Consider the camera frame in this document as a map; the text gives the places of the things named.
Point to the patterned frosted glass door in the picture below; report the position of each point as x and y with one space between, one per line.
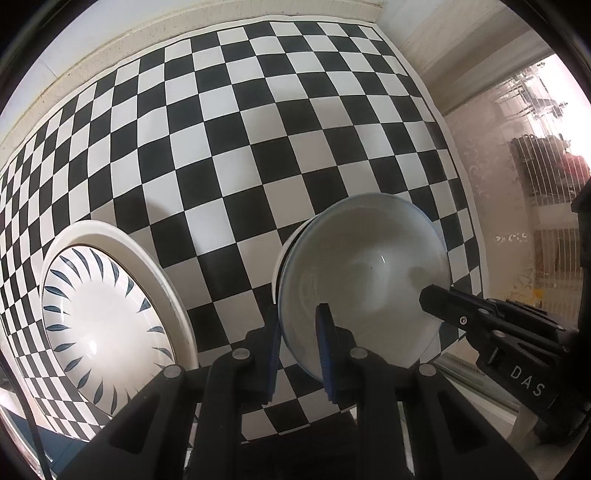
489 184

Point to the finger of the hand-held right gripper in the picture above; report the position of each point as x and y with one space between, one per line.
452 307

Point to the black and white checkered mat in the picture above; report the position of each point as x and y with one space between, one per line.
231 138

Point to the white bowl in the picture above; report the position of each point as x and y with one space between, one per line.
286 254
360 277

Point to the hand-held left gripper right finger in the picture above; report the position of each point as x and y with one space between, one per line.
325 353

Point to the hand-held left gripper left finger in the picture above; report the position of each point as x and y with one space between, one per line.
272 357

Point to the white plate blue leaf pattern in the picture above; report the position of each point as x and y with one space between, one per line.
106 323

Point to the large white floral plate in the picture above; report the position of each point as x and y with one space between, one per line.
152 272

